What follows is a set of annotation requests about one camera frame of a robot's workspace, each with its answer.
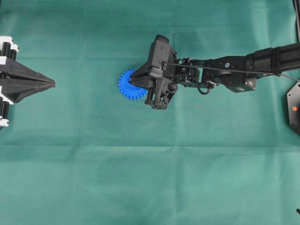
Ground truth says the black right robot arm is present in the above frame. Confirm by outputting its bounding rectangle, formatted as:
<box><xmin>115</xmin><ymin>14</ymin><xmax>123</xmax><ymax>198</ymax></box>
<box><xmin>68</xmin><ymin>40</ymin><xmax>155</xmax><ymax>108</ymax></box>
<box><xmin>0</xmin><ymin>35</ymin><xmax>300</xmax><ymax>119</ymax></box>

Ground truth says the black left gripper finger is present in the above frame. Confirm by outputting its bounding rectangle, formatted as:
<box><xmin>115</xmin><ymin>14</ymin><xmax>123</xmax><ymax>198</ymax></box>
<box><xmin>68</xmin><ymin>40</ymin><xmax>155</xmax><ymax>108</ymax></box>
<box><xmin>0</xmin><ymin>58</ymin><xmax>55</xmax><ymax>83</ymax></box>
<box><xmin>0</xmin><ymin>79</ymin><xmax>55</xmax><ymax>103</ymax></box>

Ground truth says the black mounting rail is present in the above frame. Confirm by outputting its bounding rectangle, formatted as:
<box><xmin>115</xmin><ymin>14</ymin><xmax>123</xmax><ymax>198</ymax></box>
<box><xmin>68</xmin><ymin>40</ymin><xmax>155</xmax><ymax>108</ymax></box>
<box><xmin>292</xmin><ymin>0</ymin><xmax>300</xmax><ymax>42</ymax></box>

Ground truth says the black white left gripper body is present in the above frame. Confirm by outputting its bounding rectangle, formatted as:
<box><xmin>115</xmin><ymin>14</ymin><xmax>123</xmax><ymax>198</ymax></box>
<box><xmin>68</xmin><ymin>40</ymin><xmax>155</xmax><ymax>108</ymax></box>
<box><xmin>0</xmin><ymin>35</ymin><xmax>20</xmax><ymax>128</ymax></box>

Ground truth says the blue plastic gear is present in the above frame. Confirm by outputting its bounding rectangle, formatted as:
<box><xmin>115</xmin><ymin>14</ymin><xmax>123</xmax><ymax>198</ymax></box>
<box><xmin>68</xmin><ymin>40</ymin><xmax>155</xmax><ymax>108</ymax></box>
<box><xmin>118</xmin><ymin>68</ymin><xmax>148</xmax><ymax>101</ymax></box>

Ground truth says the green table cloth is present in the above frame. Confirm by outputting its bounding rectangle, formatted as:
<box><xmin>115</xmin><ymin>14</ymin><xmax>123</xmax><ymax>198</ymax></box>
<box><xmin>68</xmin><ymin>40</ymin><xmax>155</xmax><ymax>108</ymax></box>
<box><xmin>0</xmin><ymin>0</ymin><xmax>300</xmax><ymax>225</ymax></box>

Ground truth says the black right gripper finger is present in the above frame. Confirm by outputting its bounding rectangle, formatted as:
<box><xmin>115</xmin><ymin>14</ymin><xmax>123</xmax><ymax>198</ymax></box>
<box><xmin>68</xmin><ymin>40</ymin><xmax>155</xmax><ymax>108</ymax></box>
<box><xmin>130</xmin><ymin>77</ymin><xmax>155</xmax><ymax>89</ymax></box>
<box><xmin>132</xmin><ymin>62</ymin><xmax>152</xmax><ymax>80</ymax></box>

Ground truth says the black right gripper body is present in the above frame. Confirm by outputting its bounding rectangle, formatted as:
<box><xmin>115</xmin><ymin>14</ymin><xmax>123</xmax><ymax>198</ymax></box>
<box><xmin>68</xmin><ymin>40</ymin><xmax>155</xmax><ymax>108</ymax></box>
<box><xmin>145</xmin><ymin>35</ymin><xmax>178</xmax><ymax>110</ymax></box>

